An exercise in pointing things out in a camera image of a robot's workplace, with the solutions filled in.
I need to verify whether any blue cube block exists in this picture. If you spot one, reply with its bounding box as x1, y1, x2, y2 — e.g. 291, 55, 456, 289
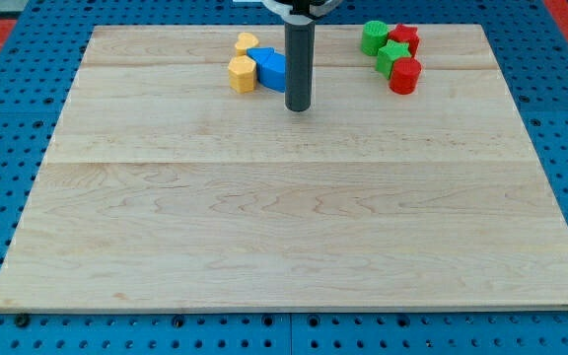
257, 52, 286, 93

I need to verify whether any yellow hexagon block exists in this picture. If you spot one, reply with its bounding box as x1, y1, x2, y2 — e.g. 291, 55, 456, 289
228, 55, 257, 94

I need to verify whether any light wooden board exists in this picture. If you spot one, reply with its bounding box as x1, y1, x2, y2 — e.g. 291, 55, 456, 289
0, 25, 568, 314

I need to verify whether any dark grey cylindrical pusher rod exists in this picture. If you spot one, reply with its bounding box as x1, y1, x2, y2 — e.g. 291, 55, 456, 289
285, 17, 315, 112

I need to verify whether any yellow heart block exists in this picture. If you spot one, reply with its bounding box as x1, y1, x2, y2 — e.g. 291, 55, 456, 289
234, 32, 259, 56

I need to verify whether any red cylinder block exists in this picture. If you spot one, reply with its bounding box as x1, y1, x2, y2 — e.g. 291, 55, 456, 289
389, 57, 422, 95

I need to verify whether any green star block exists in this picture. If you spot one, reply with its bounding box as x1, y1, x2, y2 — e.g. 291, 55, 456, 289
375, 39, 411, 79

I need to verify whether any green cylinder block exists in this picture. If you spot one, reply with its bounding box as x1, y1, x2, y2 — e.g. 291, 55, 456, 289
360, 20, 389, 56

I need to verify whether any red star block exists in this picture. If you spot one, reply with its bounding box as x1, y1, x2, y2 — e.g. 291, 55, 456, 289
388, 24, 420, 57

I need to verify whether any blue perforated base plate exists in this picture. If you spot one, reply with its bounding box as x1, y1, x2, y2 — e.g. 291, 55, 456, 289
0, 0, 568, 354

